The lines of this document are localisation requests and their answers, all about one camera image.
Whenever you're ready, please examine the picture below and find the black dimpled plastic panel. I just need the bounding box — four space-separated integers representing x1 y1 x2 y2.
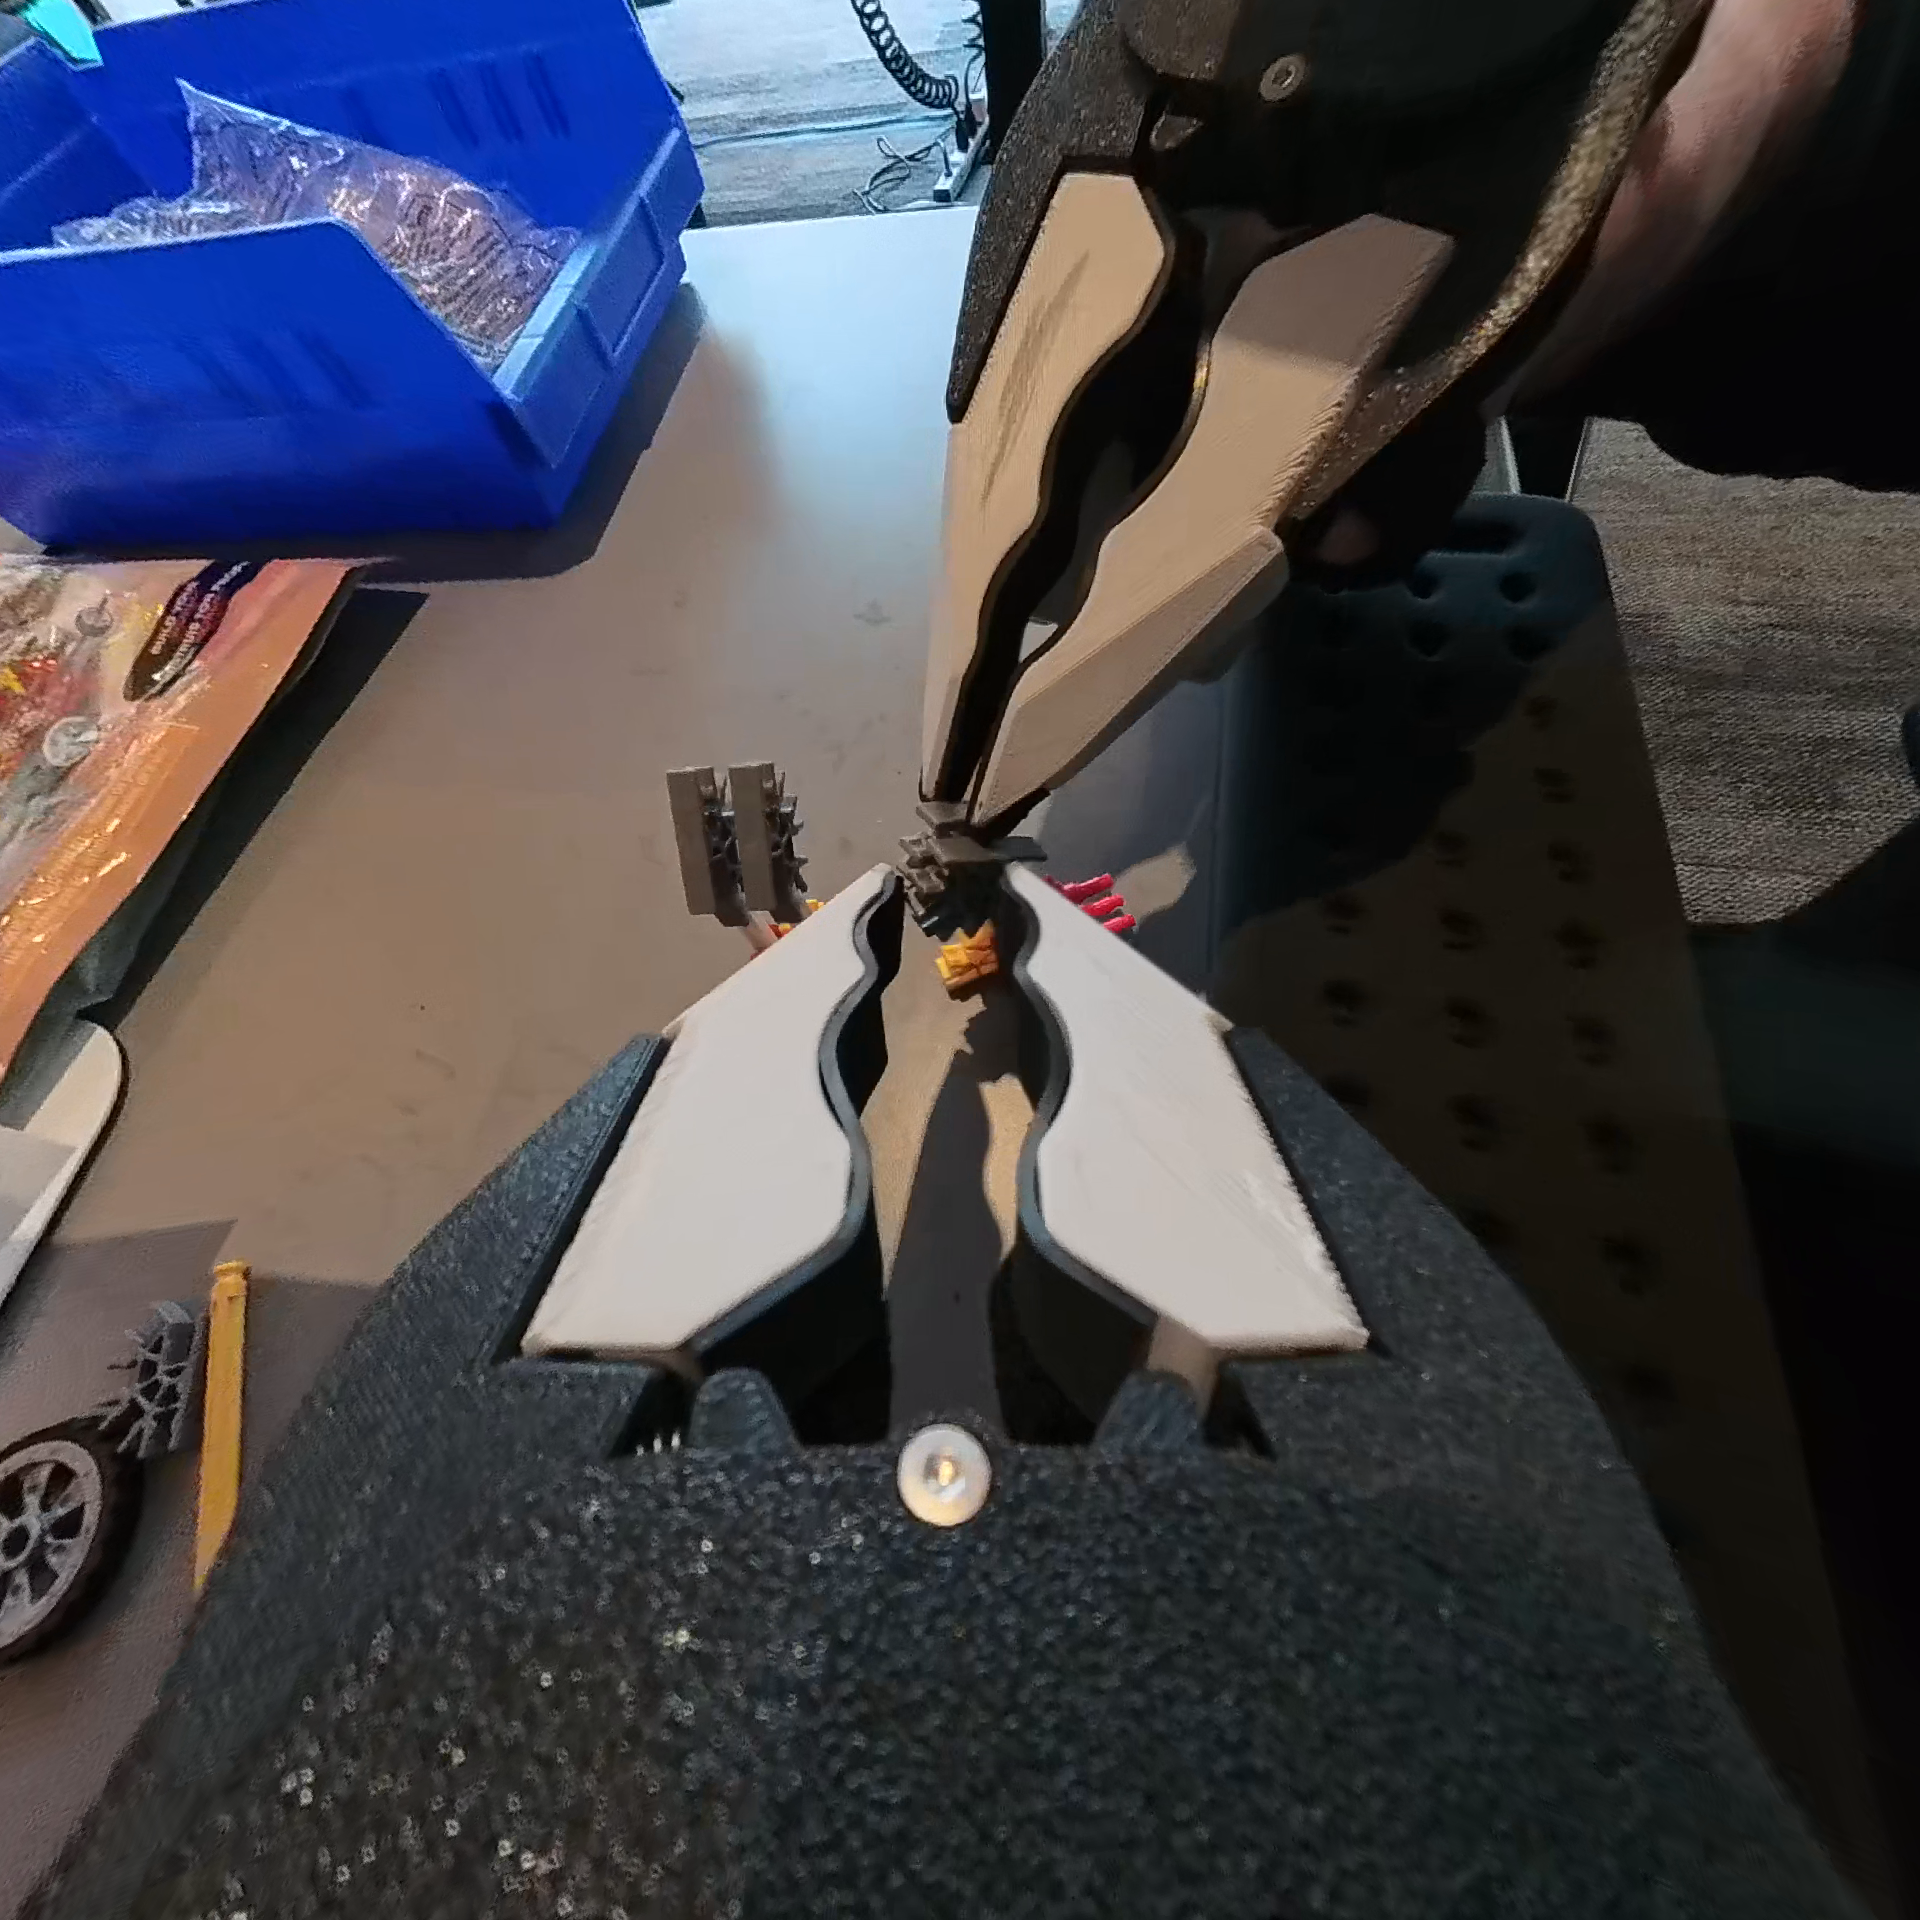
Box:
1211 496 1920 1816

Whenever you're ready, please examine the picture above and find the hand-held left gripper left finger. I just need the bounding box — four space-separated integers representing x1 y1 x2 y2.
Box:
520 865 905 1367

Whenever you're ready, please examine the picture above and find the black toy wheel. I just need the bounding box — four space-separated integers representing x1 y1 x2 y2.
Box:
0 1414 147 1662

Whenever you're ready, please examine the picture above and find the blue plastic bin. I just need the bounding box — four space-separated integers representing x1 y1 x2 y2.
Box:
0 0 708 560

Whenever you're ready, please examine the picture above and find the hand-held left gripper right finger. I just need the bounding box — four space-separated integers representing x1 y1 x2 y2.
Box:
1000 865 1371 1359

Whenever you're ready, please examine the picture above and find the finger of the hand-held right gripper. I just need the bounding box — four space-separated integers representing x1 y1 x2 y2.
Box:
917 167 1177 807
966 213 1457 830

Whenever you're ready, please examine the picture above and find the clear plastic bag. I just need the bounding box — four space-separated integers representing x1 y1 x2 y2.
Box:
52 80 582 372

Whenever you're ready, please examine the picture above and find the orange toy parts bag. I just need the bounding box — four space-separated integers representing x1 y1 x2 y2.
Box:
0 556 365 1086

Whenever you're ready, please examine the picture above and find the coiled black cable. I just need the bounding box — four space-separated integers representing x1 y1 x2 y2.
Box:
846 0 964 109

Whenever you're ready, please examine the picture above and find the person's right hand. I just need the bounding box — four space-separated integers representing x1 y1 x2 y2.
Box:
1296 0 1865 567

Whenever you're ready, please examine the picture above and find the grey-topped red yellow toy assembly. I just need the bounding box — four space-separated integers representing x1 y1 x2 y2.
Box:
896 799 1139 996

